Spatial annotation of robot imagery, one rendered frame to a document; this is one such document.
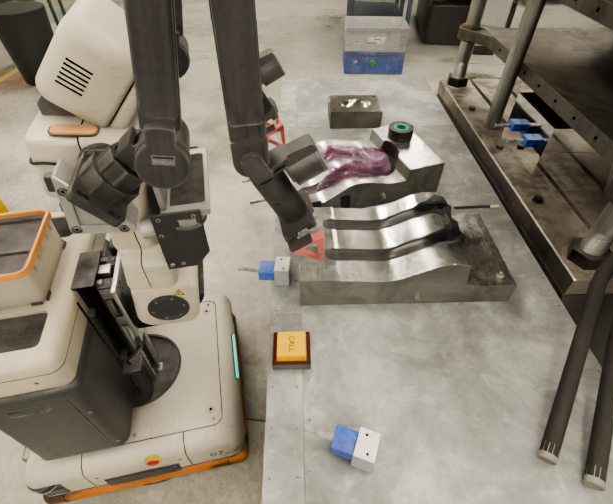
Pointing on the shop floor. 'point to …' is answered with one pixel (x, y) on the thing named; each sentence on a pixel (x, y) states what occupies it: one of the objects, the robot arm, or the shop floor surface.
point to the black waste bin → (22, 34)
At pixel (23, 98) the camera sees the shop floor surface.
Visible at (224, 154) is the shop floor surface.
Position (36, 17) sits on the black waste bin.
